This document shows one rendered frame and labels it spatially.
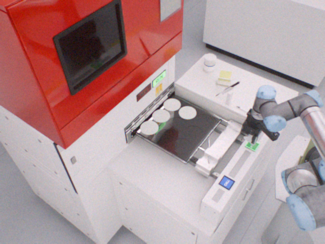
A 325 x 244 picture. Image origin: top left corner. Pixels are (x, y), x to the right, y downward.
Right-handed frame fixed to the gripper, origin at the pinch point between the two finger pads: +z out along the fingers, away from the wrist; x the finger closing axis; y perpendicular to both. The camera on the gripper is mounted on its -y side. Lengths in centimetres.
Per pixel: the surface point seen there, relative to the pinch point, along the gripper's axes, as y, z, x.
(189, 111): 41.5, 7.8, -6.4
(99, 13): 53, -69, 37
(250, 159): -2.3, 1.6, 8.0
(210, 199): 2.2, 1.6, 37.2
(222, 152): 12.5, 9.7, 6.5
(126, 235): 54, 98, 48
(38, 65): 54, -65, 63
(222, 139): 16.7, 9.7, -1.1
